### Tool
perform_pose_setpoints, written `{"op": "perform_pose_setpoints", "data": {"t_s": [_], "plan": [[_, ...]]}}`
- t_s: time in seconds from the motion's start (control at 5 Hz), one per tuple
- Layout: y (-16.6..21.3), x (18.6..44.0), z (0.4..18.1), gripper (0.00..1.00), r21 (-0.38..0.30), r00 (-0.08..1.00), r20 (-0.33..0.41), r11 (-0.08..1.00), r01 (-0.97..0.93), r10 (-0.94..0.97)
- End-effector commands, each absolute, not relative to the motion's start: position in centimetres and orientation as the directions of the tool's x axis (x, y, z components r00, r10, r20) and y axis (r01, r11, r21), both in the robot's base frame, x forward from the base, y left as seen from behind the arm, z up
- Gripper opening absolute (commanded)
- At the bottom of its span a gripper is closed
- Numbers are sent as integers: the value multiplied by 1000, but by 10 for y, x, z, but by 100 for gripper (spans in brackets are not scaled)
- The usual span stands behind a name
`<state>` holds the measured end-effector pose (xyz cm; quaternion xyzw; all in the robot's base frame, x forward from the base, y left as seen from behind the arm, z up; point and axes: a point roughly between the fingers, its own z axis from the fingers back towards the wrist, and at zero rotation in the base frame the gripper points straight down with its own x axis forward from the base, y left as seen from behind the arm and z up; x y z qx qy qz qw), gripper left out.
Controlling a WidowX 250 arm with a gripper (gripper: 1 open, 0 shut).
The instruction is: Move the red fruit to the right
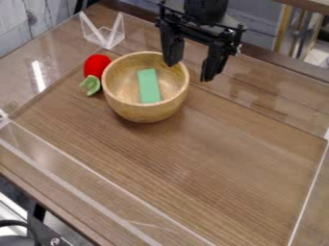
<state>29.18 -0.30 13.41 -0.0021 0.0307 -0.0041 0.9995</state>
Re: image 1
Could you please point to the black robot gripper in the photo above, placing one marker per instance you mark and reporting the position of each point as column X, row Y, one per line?
column 202, row 21

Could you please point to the red plush fruit green leaf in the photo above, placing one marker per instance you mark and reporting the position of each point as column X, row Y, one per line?
column 93, row 67

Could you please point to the green rectangular block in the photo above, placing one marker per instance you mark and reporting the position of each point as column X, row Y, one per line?
column 148, row 86

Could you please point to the wooden bowl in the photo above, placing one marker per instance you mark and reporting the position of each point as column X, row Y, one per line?
column 120, row 87

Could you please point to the clear acrylic corner bracket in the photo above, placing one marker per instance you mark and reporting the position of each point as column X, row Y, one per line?
column 105, row 37

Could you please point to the clear acrylic tray wall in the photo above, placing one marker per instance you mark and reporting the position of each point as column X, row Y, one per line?
column 107, row 213

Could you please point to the black table leg bracket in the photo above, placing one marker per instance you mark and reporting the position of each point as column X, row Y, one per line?
column 47, row 236

